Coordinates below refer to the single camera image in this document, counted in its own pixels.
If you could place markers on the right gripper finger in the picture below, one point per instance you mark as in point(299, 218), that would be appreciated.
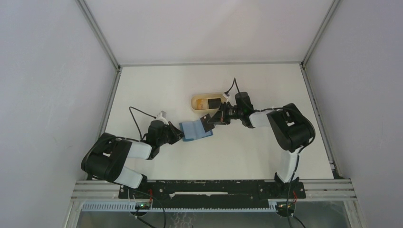
point(221, 112)
point(216, 120)

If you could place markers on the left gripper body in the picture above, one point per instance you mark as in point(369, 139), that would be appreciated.
point(165, 138)

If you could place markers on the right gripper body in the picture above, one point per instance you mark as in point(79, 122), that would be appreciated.
point(232, 112)

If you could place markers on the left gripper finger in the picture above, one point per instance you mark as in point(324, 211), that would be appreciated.
point(175, 137)
point(172, 129)

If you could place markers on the black credit card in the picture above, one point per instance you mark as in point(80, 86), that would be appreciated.
point(205, 120)

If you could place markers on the blue leather card holder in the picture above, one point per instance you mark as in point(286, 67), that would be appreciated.
point(193, 130)

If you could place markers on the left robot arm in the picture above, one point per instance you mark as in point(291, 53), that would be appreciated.
point(106, 158)

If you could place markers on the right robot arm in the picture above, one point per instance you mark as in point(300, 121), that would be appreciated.
point(292, 130)

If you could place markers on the black card in tray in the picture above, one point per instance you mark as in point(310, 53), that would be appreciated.
point(214, 103)

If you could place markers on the gold card in pocket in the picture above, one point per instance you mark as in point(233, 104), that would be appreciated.
point(202, 104)

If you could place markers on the beige oval tray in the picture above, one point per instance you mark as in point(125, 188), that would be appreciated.
point(206, 96)

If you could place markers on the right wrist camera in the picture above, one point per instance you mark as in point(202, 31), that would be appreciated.
point(225, 96)

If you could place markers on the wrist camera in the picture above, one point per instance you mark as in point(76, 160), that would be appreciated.
point(162, 117)
point(225, 96)

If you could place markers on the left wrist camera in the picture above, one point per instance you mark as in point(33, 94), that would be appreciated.
point(162, 117)

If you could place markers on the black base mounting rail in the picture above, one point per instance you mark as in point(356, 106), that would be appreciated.
point(214, 193)

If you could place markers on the white slotted cable duct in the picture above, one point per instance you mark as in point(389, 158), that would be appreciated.
point(108, 206)

